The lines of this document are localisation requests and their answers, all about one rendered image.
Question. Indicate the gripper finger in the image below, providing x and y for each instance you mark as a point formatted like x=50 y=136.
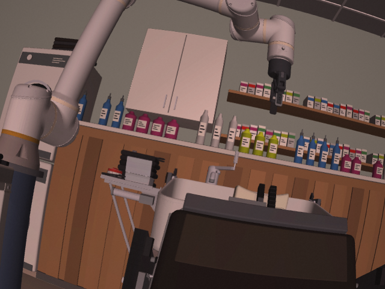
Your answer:
x=274 y=99
x=282 y=87

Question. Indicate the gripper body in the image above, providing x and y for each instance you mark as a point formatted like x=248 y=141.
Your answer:
x=279 y=66

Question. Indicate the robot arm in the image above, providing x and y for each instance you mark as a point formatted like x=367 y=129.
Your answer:
x=90 y=45

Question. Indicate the grey mixer lever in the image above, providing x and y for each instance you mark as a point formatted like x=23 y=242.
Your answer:
x=228 y=168

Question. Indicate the black and white clip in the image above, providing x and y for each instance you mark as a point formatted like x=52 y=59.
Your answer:
x=261 y=192

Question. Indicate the black ribbed clip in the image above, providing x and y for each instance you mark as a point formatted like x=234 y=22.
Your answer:
x=272 y=197

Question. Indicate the black basin pivot knob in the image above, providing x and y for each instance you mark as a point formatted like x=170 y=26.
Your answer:
x=315 y=198
x=174 y=173

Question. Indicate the white shampoo basin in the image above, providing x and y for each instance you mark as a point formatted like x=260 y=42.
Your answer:
x=186 y=189

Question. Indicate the grey trolley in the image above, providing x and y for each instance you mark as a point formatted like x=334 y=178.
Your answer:
x=132 y=186

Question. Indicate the black basin stand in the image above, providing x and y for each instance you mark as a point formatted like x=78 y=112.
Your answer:
x=138 y=259

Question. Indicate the white box yellow-green stripe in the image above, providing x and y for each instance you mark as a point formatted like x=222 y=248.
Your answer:
x=289 y=97

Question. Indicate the yellow-green bottle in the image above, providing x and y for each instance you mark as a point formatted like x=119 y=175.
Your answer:
x=272 y=149
x=259 y=146
x=245 y=143

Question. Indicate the grey tall bottle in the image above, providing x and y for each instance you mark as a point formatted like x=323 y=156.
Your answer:
x=231 y=135
x=202 y=129
x=216 y=132

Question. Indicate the blue nozzle bottle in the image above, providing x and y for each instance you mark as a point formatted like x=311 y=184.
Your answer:
x=299 y=150
x=323 y=155
x=105 y=111
x=118 y=114
x=335 y=158
x=81 y=106
x=311 y=153

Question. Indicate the magenta squat bottle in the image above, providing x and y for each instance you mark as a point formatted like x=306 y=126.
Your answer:
x=143 y=124
x=356 y=166
x=157 y=127
x=129 y=122
x=378 y=170
x=346 y=165
x=172 y=130

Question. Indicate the grey block black ribbed ends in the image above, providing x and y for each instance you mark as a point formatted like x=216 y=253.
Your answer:
x=138 y=168

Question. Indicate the red round knob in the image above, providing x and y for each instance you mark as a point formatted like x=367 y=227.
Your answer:
x=115 y=171

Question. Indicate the wood panelled counter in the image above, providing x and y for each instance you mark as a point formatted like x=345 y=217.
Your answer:
x=90 y=180

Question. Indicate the white tall appliance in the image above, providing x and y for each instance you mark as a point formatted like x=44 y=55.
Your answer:
x=39 y=66

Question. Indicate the white wall cupboard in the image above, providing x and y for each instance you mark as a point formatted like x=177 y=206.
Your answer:
x=177 y=75

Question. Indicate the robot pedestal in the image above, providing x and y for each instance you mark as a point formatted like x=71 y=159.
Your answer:
x=18 y=228

